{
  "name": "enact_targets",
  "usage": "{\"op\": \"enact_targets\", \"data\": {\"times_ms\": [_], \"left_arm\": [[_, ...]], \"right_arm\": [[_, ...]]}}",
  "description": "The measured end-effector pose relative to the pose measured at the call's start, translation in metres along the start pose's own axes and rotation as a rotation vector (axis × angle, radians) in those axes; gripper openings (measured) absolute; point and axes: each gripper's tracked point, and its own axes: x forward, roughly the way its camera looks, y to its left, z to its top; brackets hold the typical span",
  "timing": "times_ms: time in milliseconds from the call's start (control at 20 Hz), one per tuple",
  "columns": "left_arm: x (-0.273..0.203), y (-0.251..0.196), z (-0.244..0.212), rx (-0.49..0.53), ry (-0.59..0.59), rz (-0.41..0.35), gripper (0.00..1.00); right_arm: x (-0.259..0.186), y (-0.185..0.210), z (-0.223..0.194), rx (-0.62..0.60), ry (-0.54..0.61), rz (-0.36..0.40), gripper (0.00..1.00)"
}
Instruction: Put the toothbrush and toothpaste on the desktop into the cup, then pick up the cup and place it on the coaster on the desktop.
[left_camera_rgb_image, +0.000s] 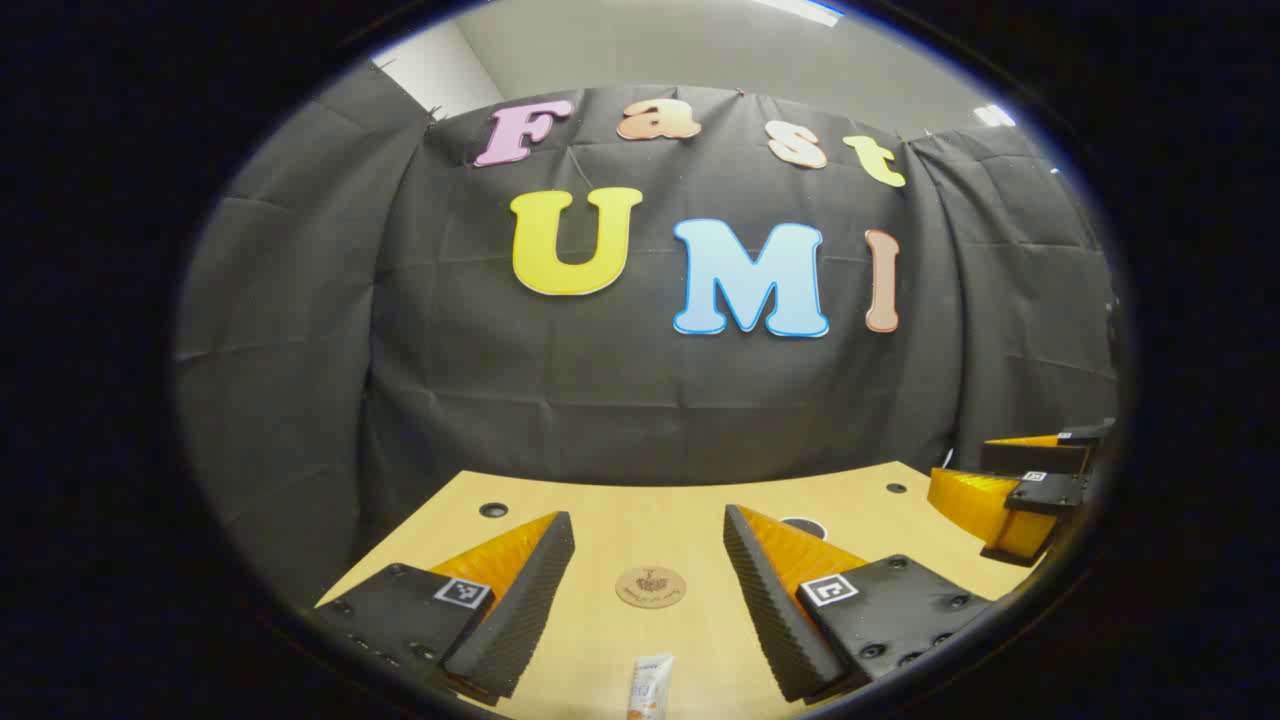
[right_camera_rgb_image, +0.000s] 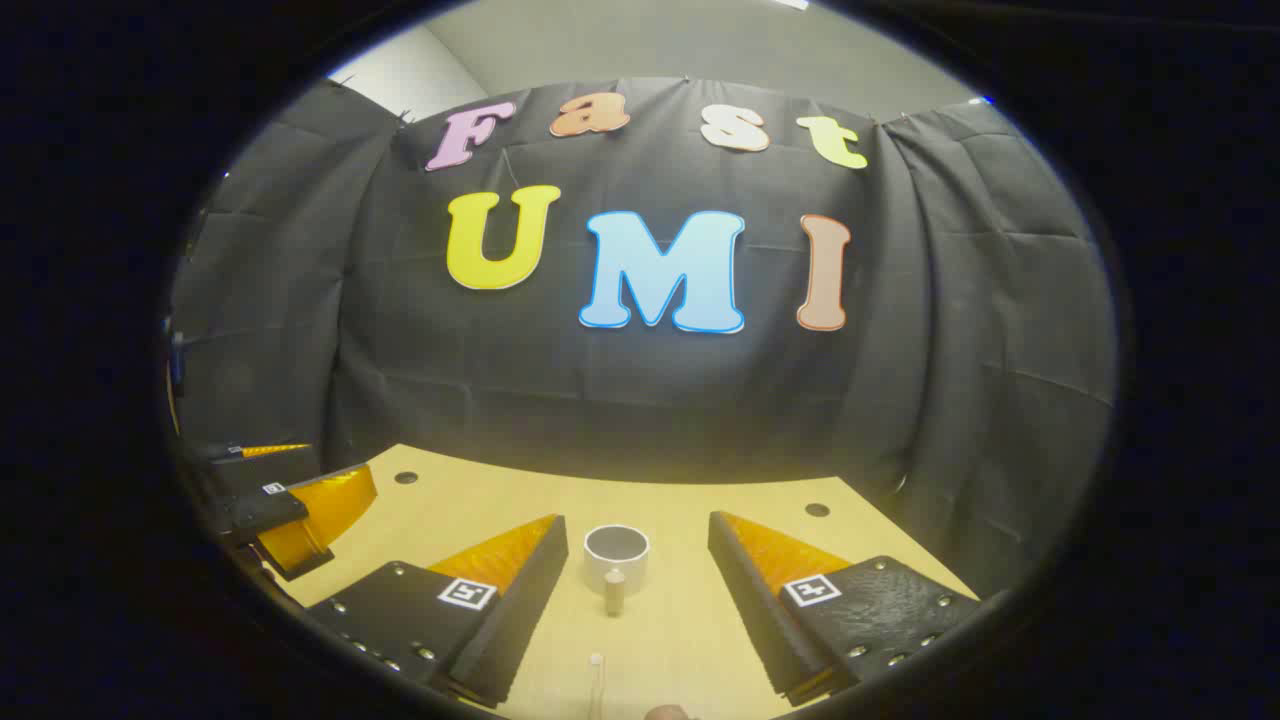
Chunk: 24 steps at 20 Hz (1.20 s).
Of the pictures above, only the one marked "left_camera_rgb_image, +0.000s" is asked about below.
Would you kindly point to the round cork coaster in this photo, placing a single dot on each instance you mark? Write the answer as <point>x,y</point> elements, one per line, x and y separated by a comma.
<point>650,587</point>

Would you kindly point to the wooden desktop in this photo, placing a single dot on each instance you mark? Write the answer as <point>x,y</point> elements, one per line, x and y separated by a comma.
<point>650,520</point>

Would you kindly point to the white ceiling light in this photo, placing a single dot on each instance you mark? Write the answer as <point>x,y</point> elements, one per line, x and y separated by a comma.
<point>995,115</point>

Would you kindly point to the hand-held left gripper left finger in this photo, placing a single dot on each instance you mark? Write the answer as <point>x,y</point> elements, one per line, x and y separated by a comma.
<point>520,600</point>

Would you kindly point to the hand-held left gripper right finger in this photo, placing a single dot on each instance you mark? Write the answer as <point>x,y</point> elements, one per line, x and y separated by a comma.
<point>770,610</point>

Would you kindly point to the black backdrop cloth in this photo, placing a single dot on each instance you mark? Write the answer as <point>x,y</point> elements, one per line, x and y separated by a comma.
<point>600,400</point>

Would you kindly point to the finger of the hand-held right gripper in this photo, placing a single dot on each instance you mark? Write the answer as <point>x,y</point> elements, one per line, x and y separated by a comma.
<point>1035,458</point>
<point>975,495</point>

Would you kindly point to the white toothpaste tube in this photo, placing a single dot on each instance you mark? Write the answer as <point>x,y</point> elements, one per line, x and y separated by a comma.
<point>650,685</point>

